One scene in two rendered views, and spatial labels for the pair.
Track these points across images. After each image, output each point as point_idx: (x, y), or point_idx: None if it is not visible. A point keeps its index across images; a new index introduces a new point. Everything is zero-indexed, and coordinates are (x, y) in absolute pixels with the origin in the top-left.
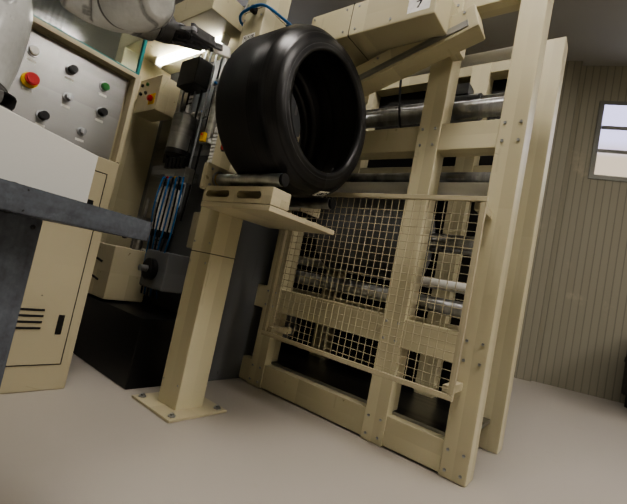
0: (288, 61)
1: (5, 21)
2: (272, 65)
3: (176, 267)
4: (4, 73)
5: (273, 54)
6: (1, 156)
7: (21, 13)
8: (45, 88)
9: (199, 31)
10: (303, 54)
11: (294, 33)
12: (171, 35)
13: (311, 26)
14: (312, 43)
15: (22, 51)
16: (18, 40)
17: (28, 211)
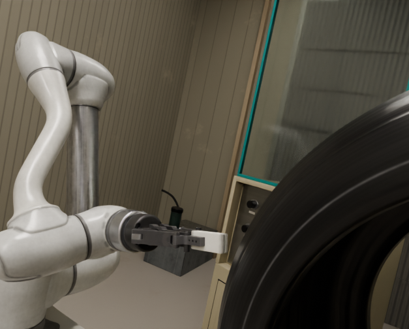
0: (244, 275)
1: None
2: (227, 283)
3: None
4: None
5: (238, 250)
6: None
7: (2, 282)
8: None
9: (145, 235)
10: (302, 241)
11: (301, 168)
12: (134, 246)
13: None
14: (360, 181)
15: (10, 305)
16: (2, 300)
17: None
